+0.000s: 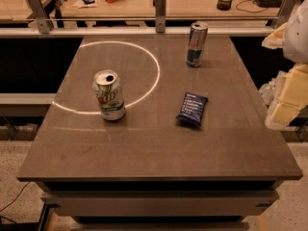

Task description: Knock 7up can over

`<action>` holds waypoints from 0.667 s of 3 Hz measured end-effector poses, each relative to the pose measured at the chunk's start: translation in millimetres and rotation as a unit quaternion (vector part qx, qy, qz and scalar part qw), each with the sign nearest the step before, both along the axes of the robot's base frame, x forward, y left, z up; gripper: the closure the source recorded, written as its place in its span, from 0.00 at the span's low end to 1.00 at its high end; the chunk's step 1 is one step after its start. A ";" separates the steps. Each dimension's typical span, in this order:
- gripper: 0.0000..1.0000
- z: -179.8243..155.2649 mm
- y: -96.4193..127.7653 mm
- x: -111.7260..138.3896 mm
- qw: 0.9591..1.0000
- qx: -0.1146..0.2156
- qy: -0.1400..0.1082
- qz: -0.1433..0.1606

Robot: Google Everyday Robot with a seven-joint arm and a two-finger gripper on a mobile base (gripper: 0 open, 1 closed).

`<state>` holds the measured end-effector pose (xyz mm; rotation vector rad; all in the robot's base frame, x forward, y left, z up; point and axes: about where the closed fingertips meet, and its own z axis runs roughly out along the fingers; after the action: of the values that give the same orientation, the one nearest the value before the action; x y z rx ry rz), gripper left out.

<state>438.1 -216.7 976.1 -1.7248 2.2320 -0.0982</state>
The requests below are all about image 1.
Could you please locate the black desk cable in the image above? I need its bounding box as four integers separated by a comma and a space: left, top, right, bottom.
235, 0, 269, 13

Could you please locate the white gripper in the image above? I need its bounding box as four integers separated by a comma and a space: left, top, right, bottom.
262, 6, 308, 131

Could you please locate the left metal rail bracket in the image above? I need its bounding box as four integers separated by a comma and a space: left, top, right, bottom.
27, 0, 54, 34

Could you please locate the blue silver Red Bull can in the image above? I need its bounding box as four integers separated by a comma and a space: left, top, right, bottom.
186, 22, 208, 67

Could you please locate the green white 7up can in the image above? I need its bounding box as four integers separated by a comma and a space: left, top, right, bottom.
92, 69, 126, 121

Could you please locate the right metal rail bracket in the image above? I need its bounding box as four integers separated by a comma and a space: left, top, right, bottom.
270, 0, 297, 29

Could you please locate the dark blue snack bar wrapper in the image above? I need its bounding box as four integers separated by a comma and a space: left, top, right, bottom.
176, 92, 208, 126

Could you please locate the metal rail bracket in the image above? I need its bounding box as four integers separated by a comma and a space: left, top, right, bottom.
27, 0, 54, 34
155, 0, 167, 33
270, 0, 297, 29

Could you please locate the black floor cable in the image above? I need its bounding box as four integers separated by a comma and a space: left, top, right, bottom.
0, 181, 32, 231

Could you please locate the middle metal rail bracket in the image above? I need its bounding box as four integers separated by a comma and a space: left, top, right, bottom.
155, 0, 167, 33

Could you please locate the black mesh pen cup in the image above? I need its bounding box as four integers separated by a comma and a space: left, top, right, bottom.
217, 0, 233, 11

